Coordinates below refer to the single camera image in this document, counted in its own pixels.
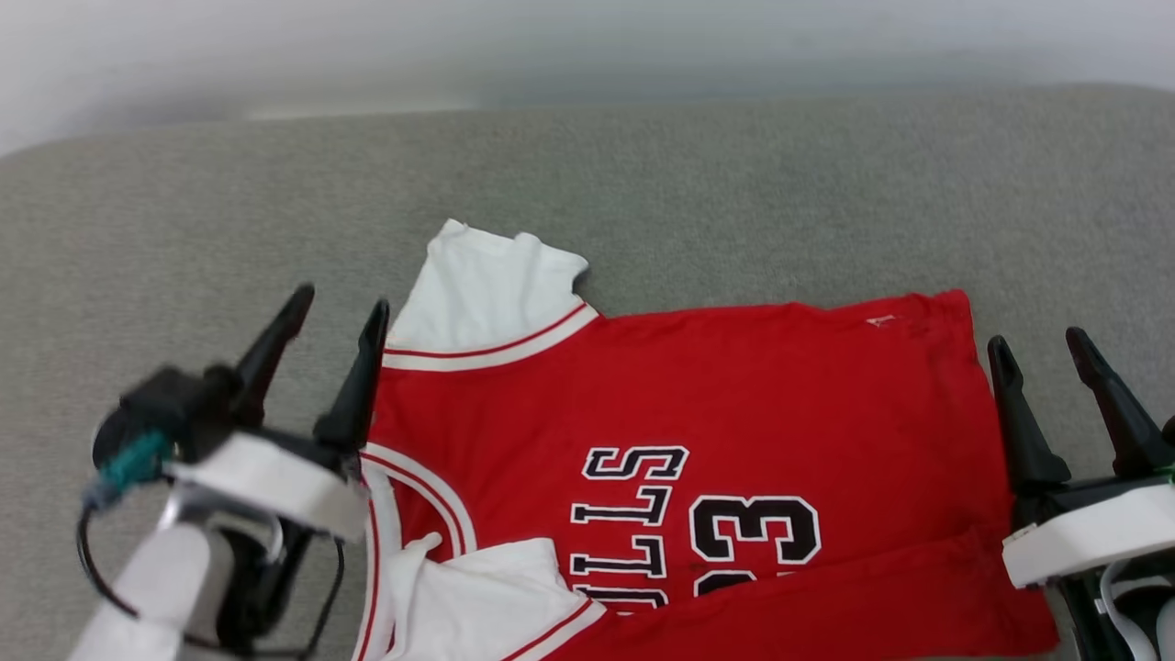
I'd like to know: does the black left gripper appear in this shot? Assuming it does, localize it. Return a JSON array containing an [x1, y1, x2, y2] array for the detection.
[[92, 283, 391, 474]]

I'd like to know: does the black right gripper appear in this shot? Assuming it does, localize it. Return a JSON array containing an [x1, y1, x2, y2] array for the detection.
[[987, 327, 1175, 531]]

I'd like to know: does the red and white basketball jersey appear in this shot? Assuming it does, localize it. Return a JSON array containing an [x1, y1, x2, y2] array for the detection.
[[352, 218, 1061, 661]]

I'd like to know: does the white right arm cable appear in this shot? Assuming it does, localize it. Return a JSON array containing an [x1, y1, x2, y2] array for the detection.
[[1097, 560, 1175, 661]]

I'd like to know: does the teal cable connector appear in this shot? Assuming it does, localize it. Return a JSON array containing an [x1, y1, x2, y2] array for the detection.
[[87, 430, 175, 506]]

